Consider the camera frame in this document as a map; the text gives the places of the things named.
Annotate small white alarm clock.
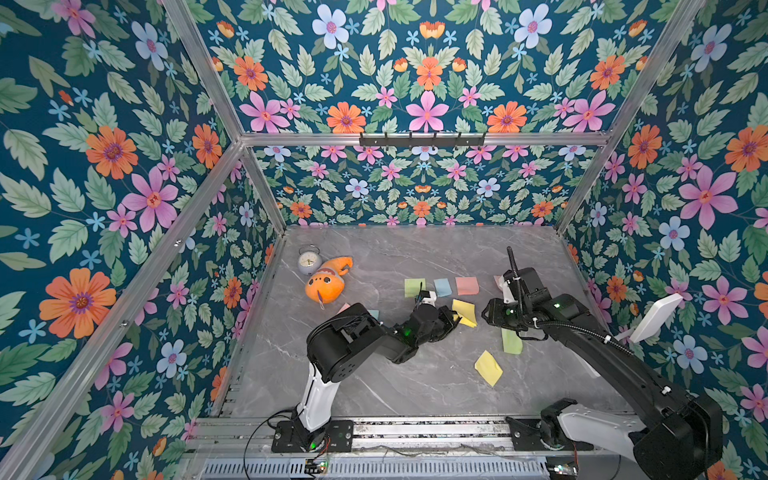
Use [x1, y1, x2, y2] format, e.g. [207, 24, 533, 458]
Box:
[298, 244, 323, 276]

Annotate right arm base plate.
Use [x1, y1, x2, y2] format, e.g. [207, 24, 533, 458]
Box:
[504, 416, 595, 452]

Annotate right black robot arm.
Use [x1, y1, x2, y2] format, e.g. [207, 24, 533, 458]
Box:
[482, 262, 724, 479]

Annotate torn green sheet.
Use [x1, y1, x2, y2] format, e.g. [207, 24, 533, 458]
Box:
[501, 329, 523, 355]

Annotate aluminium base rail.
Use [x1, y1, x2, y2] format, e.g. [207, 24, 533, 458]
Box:
[176, 414, 645, 479]

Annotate black hook rail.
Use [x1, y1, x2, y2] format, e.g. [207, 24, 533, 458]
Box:
[358, 132, 486, 149]

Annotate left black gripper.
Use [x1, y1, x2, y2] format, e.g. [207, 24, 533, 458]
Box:
[411, 307, 464, 349]

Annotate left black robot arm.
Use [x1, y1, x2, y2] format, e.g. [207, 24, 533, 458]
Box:
[295, 302, 460, 434]

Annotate torn yellow sheet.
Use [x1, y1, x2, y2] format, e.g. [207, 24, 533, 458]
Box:
[474, 350, 503, 387]

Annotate green memo pad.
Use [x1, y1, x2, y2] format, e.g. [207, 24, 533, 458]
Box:
[404, 278, 426, 298]

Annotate yellow memo pad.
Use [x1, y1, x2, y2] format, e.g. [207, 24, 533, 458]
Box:
[451, 299, 477, 328]

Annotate pale white memo pad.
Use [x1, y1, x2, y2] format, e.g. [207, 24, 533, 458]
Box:
[434, 278, 453, 298]

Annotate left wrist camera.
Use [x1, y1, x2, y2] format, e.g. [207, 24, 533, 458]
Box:
[417, 290, 437, 306]

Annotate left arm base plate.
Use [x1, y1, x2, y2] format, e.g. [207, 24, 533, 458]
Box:
[271, 419, 355, 453]

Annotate orange fish plush toy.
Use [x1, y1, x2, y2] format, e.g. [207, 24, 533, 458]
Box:
[305, 256, 354, 305]

